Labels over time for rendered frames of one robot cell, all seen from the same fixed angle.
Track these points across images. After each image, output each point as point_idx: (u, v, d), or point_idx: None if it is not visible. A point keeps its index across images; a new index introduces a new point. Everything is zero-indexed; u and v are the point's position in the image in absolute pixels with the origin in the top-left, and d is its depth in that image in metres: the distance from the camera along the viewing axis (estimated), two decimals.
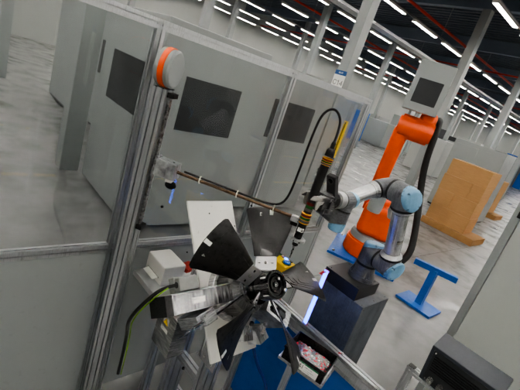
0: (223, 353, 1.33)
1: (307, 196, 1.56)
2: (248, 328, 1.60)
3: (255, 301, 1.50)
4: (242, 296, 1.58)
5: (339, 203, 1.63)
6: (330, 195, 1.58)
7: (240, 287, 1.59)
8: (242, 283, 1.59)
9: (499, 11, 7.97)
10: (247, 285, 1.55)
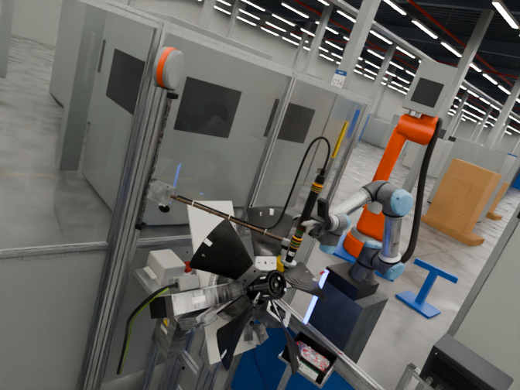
0: (223, 353, 1.33)
1: (298, 220, 1.59)
2: (248, 328, 1.60)
3: (255, 301, 1.50)
4: (242, 296, 1.58)
5: (330, 227, 1.66)
6: (320, 219, 1.61)
7: (240, 287, 1.59)
8: (242, 283, 1.59)
9: (499, 11, 7.97)
10: (247, 285, 1.55)
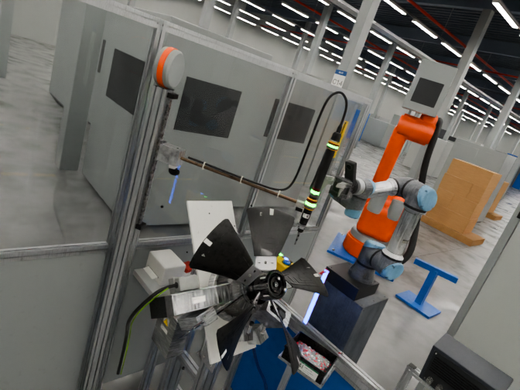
0: (223, 353, 1.33)
1: (324, 181, 1.62)
2: (248, 328, 1.60)
3: (255, 301, 1.50)
4: (242, 296, 1.58)
5: (357, 189, 1.68)
6: (348, 181, 1.63)
7: (240, 287, 1.59)
8: (242, 283, 1.59)
9: (499, 11, 7.97)
10: (247, 285, 1.55)
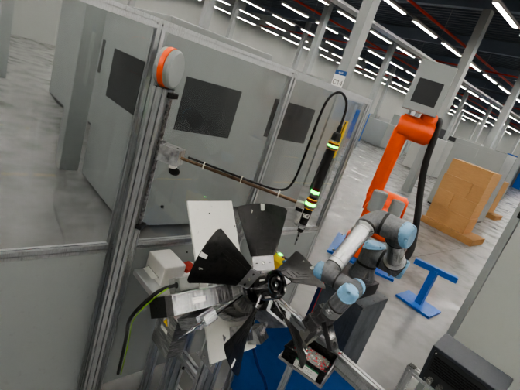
0: (203, 254, 1.39)
1: (304, 337, 1.60)
2: None
3: (251, 274, 1.52)
4: None
5: None
6: None
7: None
8: None
9: (499, 11, 7.97)
10: (254, 269, 1.60)
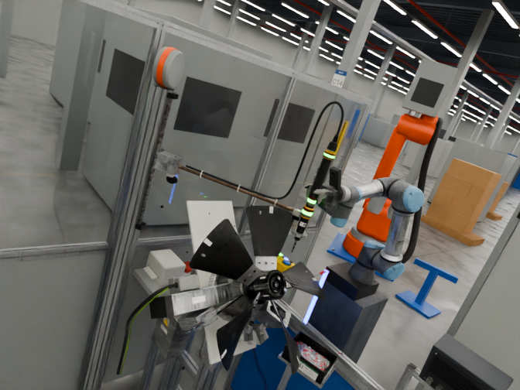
0: (208, 241, 1.42)
1: (309, 189, 1.55)
2: (248, 328, 1.60)
3: (253, 270, 1.53)
4: None
5: (341, 197, 1.62)
6: (333, 189, 1.57)
7: None
8: None
9: (499, 11, 7.97)
10: None
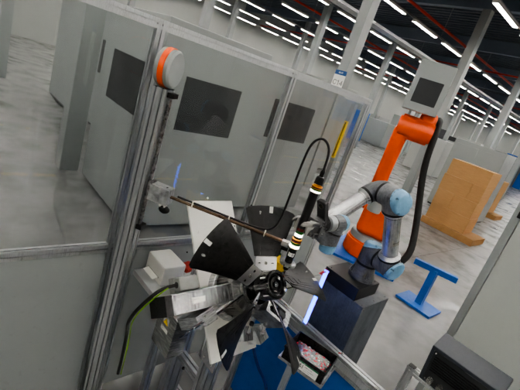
0: (208, 241, 1.42)
1: (298, 221, 1.59)
2: (248, 328, 1.60)
3: (253, 270, 1.53)
4: None
5: (329, 227, 1.66)
6: (319, 220, 1.61)
7: None
8: None
9: (499, 11, 7.97)
10: None
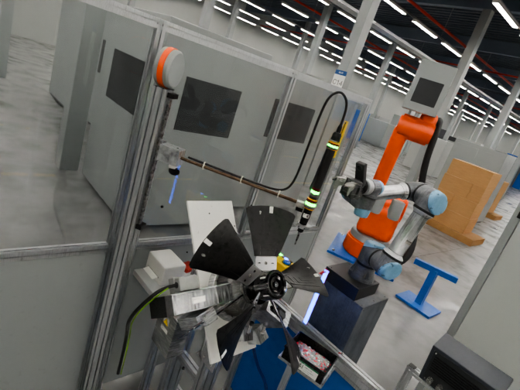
0: (208, 241, 1.42)
1: (337, 182, 1.67)
2: (248, 328, 1.60)
3: (253, 270, 1.53)
4: None
5: (366, 189, 1.74)
6: (358, 181, 1.68)
7: None
8: None
9: (499, 11, 7.97)
10: None
